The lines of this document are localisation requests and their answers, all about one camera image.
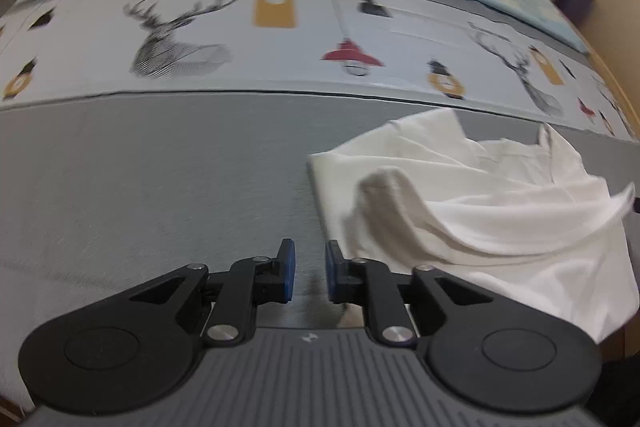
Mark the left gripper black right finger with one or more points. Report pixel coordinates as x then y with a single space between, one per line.
397 309

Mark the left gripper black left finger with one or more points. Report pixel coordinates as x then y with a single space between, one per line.
221 307

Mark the white t-shirt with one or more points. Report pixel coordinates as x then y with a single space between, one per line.
526 221

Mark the grey printed bed sheet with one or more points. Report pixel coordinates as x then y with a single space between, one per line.
101 194

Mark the dark purple box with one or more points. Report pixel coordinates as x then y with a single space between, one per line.
577 11

